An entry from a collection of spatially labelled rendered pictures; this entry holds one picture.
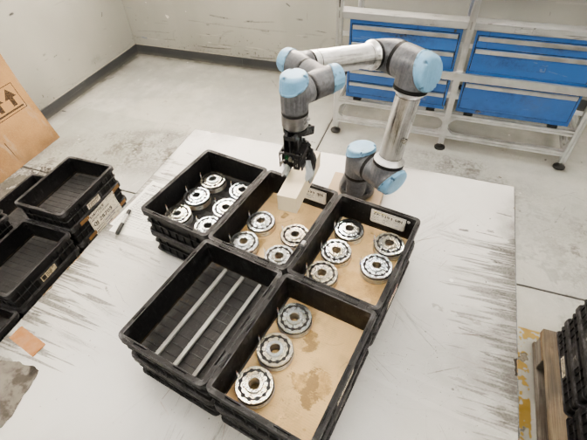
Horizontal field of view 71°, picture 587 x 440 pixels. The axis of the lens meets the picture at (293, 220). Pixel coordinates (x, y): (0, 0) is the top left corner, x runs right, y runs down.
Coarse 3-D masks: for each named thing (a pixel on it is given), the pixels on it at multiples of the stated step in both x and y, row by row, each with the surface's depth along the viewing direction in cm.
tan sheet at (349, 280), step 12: (372, 228) 148; (372, 240) 144; (360, 252) 141; (372, 252) 140; (348, 276) 134; (360, 276) 134; (336, 288) 131; (348, 288) 131; (360, 288) 131; (372, 288) 130; (372, 300) 127
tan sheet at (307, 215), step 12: (264, 204) 159; (276, 204) 159; (276, 216) 155; (288, 216) 154; (300, 216) 154; (312, 216) 154; (276, 228) 150; (264, 240) 146; (276, 240) 146; (264, 252) 142
